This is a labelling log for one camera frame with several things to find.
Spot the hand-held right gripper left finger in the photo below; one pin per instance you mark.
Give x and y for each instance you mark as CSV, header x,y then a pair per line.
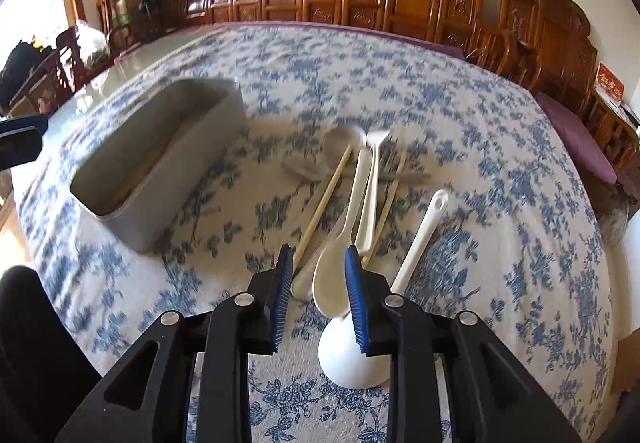
x,y
282,298

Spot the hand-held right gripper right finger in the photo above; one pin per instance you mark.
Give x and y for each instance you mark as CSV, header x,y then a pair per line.
x,y
357,308

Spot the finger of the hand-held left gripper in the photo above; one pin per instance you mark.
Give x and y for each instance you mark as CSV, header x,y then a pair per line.
x,y
20,143

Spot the small white spoon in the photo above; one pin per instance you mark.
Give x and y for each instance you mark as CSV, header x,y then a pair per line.
x,y
304,283

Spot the white rice paddle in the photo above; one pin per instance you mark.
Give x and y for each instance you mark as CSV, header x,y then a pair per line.
x,y
332,273

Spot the white ladle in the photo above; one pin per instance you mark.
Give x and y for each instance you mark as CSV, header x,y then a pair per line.
x,y
420,243

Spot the grey oblong utensil container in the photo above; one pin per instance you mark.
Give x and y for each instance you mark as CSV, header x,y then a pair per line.
x,y
150,163

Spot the metal fork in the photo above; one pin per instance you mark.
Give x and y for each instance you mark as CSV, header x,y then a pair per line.
x,y
392,153

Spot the black bag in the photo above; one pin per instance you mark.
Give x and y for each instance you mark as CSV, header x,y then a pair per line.
x,y
22,65

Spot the dark wooden chair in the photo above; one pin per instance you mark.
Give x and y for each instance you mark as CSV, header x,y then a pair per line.
x,y
65,68

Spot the crumpled plastic bag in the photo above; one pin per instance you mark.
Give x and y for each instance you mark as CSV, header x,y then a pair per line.
x,y
92,43

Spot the tall brown cardboard box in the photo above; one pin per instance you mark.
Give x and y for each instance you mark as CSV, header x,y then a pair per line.
x,y
142,3

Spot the person's dark clothing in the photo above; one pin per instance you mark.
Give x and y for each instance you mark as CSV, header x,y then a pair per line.
x,y
35,348

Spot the blue floral tablecloth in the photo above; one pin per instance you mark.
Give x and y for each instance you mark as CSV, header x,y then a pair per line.
x,y
450,123

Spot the purple seat cushion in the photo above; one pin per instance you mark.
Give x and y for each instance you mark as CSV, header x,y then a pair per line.
x,y
575,133

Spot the carved wooden bench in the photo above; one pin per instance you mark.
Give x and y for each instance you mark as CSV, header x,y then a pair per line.
x,y
555,38

